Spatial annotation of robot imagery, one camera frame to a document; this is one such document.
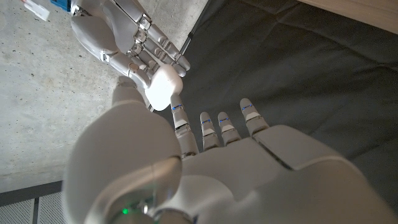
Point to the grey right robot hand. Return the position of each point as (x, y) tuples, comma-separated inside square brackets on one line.
[(109, 28)]

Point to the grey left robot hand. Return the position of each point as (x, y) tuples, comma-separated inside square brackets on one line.
[(233, 180)]

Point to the black fabric backdrop curtain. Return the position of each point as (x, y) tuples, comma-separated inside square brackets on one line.
[(295, 68)]

